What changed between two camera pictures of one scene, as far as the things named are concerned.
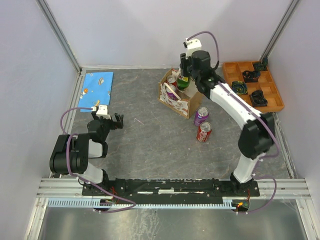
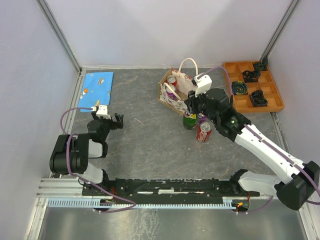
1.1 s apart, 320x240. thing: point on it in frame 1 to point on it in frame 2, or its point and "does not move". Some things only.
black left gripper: x=118 y=124 does not move
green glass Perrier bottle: x=183 y=82 to x=189 y=121
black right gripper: x=183 y=61 to x=191 y=103
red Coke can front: x=204 y=131 does not move
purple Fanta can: x=170 y=94 does not move
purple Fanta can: x=201 y=115 does not move
